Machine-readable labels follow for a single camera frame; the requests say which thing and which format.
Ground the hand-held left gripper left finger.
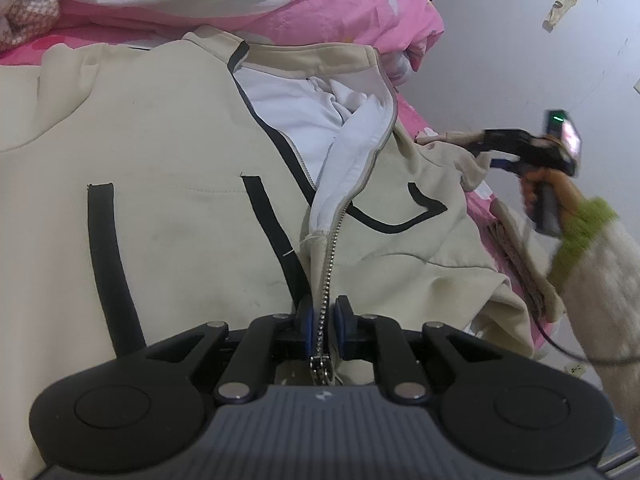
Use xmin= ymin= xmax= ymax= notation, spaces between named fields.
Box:
xmin=147 ymin=296 xmax=316 ymax=406

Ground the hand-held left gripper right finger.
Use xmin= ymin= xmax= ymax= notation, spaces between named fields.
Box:
xmin=334 ymin=296 xmax=501 ymax=405

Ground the black cable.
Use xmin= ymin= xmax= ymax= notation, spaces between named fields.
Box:
xmin=536 ymin=307 xmax=632 ymax=366

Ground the pink flower print bed blanket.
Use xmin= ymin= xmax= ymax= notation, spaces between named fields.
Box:
xmin=0 ymin=25 xmax=551 ymax=356

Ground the pink floral duvet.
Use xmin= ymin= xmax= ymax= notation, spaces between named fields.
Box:
xmin=42 ymin=0 xmax=447 ymax=86

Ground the person's right hand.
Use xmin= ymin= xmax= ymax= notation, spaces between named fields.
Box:
xmin=521 ymin=166 xmax=599 ymax=227

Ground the beige zip jacket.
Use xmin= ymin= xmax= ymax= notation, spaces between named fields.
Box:
xmin=0 ymin=30 xmax=538 ymax=480

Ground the pink checked cloth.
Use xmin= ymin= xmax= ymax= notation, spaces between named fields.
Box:
xmin=0 ymin=0 xmax=62 ymax=51

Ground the folded beige cloth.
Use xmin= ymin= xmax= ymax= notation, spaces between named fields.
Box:
xmin=487 ymin=199 xmax=567 ymax=325

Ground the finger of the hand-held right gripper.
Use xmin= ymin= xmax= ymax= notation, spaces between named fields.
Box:
xmin=487 ymin=156 xmax=527 ymax=176
xmin=469 ymin=129 xmax=536 ymax=154

